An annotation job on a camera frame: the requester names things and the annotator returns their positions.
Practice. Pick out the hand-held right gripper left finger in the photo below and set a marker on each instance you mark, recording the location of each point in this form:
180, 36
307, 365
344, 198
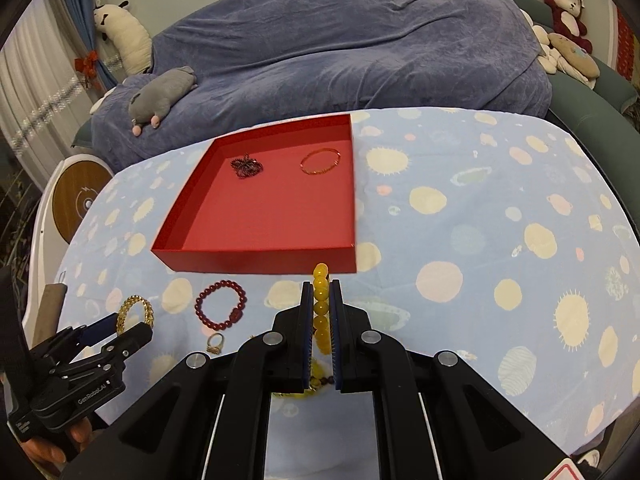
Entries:
306, 340

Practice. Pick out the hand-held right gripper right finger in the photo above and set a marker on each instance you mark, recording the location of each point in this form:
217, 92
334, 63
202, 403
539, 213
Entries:
336, 340

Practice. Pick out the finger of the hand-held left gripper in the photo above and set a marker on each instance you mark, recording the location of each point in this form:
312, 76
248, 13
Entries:
102, 327
137, 337

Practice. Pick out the red cardboard box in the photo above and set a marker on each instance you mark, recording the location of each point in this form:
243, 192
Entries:
260, 210

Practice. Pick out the white machine with wooden disc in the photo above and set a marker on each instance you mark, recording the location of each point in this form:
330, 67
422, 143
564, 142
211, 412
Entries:
75, 200

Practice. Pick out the blue planet print tablecloth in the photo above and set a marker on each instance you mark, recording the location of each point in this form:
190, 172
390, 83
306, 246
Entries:
450, 210

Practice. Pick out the thin orange bangle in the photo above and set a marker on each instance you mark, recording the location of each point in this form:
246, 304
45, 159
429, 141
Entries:
303, 164

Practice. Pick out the grey plush mouse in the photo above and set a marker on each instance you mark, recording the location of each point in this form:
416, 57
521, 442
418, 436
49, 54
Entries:
160, 92

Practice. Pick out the white curtain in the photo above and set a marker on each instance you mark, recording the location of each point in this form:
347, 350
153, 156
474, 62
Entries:
30, 85

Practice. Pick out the red ribbon bow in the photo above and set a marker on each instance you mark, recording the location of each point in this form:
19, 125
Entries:
87, 65

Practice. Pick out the red and white card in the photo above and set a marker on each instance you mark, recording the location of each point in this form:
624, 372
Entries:
567, 472

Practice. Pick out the blue velvet blanket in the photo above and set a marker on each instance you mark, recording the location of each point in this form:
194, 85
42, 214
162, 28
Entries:
325, 60

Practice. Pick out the blue curtain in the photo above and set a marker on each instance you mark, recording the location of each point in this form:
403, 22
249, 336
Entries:
75, 5

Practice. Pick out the green sofa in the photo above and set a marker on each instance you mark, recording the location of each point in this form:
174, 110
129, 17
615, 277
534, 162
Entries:
600, 105

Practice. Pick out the small white plush toy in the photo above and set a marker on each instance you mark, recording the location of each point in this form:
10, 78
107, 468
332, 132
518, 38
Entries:
542, 45

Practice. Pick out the beige round plush cushion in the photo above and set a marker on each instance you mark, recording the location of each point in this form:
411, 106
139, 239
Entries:
575, 55

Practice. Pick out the red plush bear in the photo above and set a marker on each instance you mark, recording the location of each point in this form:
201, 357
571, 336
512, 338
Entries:
562, 20

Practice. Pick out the red wall banner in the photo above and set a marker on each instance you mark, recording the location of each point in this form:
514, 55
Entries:
624, 45

